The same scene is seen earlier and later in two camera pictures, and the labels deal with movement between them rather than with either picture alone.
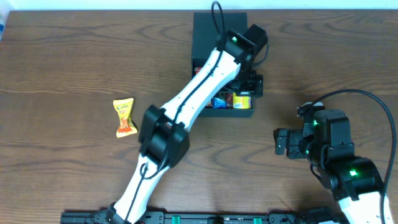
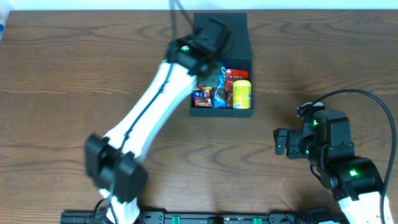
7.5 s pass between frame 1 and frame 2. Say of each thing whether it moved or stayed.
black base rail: stayed
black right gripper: stayed
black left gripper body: moved
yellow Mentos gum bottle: stayed
